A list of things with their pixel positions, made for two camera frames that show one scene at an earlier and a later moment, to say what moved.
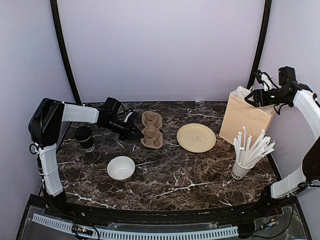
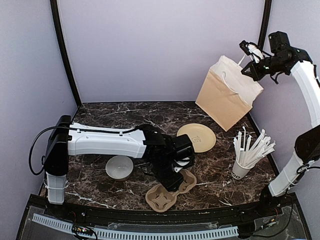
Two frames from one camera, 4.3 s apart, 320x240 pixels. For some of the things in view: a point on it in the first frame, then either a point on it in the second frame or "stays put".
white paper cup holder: x=238 y=172 stays put
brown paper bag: x=239 y=113 → x=226 y=93
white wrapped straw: x=258 y=144 stays put
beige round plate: x=196 y=137 stays put
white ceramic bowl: x=121 y=167 stays put
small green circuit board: x=81 y=231 stays put
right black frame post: x=266 y=13 stays put
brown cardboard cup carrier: x=152 y=137 → x=159 y=199
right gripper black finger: x=250 y=95 → x=249 y=69
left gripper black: x=128 y=133 → x=171 y=184
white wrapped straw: x=248 y=143 stays put
